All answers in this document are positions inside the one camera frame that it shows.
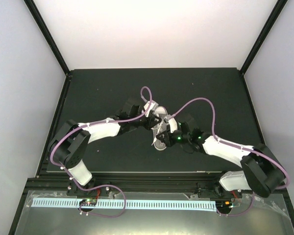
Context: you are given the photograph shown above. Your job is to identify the grey canvas sneaker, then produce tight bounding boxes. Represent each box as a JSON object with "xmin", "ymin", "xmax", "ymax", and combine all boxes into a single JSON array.
[{"xmin": 152, "ymin": 106, "xmax": 168, "ymax": 151}]

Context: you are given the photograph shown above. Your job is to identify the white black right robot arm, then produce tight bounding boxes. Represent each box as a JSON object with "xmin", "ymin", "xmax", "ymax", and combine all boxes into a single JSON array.
[{"xmin": 153, "ymin": 122, "xmax": 286, "ymax": 198}]

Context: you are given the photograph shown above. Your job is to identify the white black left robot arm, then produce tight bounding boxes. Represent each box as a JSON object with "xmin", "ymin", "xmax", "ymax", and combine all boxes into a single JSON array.
[{"xmin": 49, "ymin": 99, "xmax": 161, "ymax": 195}]

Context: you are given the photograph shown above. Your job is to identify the right controller circuit board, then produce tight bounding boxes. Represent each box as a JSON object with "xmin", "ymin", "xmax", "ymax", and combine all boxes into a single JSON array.
[{"xmin": 220, "ymin": 201, "xmax": 241, "ymax": 209}]

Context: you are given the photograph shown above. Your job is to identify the controller circuit board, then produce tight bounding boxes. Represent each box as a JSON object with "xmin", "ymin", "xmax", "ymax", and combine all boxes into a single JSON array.
[
  {"xmin": 79, "ymin": 199, "xmax": 97, "ymax": 207},
  {"xmin": 220, "ymin": 201, "xmax": 241, "ymax": 209}
]

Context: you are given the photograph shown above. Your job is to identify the left controller circuit board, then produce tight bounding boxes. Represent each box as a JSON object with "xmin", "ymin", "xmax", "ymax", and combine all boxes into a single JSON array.
[{"xmin": 79, "ymin": 199, "xmax": 97, "ymax": 207}]

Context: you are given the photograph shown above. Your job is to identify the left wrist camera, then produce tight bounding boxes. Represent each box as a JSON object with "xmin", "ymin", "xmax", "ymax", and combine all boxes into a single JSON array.
[{"xmin": 143, "ymin": 100, "xmax": 158, "ymax": 117}]

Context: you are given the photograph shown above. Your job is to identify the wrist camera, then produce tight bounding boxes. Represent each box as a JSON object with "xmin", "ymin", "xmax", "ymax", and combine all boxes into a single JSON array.
[
  {"xmin": 143, "ymin": 100, "xmax": 158, "ymax": 117},
  {"xmin": 164, "ymin": 115, "xmax": 178, "ymax": 133}
]

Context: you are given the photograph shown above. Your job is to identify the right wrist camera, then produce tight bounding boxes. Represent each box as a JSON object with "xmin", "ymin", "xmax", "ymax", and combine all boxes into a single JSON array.
[{"xmin": 164, "ymin": 115, "xmax": 178, "ymax": 133}]

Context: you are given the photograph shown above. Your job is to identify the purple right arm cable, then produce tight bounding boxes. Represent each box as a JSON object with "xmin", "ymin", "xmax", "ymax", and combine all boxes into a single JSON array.
[{"xmin": 171, "ymin": 97, "xmax": 291, "ymax": 217}]

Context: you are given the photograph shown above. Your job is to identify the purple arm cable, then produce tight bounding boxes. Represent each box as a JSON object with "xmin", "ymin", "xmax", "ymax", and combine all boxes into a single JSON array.
[
  {"xmin": 171, "ymin": 97, "xmax": 291, "ymax": 217},
  {"xmin": 49, "ymin": 86, "xmax": 153, "ymax": 218}
]

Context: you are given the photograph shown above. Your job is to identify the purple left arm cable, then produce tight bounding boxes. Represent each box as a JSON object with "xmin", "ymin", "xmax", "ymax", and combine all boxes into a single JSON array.
[{"xmin": 49, "ymin": 86, "xmax": 153, "ymax": 218}]

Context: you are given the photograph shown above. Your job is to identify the light blue slotted cable duct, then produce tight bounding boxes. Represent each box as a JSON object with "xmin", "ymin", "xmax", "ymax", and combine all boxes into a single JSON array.
[{"xmin": 31, "ymin": 198, "xmax": 217, "ymax": 212}]

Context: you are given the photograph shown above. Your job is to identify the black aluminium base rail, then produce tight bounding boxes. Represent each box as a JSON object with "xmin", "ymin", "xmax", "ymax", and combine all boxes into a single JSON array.
[{"xmin": 26, "ymin": 171, "xmax": 287, "ymax": 199}]

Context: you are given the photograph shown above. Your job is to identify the black right frame post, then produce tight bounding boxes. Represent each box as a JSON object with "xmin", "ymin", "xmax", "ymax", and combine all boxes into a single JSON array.
[{"xmin": 239, "ymin": 0, "xmax": 289, "ymax": 74}]

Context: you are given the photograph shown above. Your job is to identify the black frame post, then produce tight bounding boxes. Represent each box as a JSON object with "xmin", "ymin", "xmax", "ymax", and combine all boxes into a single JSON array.
[
  {"xmin": 23, "ymin": 0, "xmax": 71, "ymax": 74},
  {"xmin": 239, "ymin": 0, "xmax": 289, "ymax": 74}
]

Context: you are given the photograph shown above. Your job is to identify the black left frame post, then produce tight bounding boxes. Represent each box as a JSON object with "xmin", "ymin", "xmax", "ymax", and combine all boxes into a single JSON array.
[{"xmin": 23, "ymin": 0, "xmax": 71, "ymax": 74}]

